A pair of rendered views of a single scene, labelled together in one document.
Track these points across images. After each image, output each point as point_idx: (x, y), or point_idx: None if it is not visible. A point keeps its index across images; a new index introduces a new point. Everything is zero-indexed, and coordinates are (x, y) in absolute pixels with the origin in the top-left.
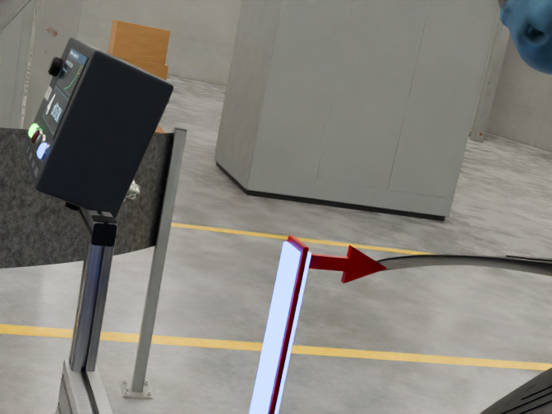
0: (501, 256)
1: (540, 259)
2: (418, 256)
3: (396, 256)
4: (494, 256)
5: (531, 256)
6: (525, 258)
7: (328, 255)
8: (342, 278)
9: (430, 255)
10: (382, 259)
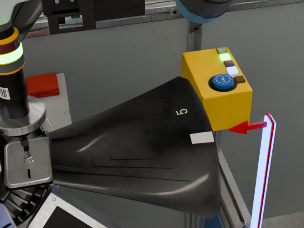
0: (154, 158)
1: (141, 144)
2: (212, 131)
3: (216, 150)
4: (164, 148)
5: (136, 158)
6: (148, 145)
7: (255, 123)
8: (246, 133)
9: (210, 123)
10: (218, 166)
